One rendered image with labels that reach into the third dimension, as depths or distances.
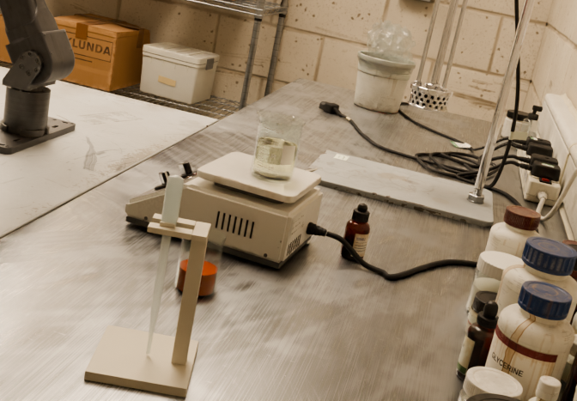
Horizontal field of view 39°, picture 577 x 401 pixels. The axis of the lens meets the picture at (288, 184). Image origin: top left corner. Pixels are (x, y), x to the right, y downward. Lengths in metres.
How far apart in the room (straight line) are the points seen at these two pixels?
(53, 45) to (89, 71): 2.06
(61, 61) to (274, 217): 0.46
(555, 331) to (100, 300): 0.41
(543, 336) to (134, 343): 0.34
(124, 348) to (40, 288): 0.14
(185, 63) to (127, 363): 2.59
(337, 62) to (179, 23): 0.69
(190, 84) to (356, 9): 0.73
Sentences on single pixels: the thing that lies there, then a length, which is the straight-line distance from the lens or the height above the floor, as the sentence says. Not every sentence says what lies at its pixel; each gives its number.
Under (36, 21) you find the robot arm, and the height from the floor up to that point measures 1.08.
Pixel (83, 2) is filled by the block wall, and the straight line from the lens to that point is 3.74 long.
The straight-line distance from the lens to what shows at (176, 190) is 0.63.
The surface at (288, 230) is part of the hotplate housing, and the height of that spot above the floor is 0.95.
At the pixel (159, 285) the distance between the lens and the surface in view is 0.67.
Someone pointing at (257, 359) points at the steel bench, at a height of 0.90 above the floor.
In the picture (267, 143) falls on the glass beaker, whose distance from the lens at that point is 0.92.
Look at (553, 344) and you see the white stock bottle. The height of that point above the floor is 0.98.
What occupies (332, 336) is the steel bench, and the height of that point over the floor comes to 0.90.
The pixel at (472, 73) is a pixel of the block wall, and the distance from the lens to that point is 3.35.
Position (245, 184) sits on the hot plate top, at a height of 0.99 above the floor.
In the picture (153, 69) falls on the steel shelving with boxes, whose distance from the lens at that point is 3.29.
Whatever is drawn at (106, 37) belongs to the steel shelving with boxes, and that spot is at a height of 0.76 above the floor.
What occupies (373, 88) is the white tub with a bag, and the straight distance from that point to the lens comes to 1.97.
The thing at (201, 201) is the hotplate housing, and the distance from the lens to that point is 0.93.
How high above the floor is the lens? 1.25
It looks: 16 degrees down
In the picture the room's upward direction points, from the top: 11 degrees clockwise
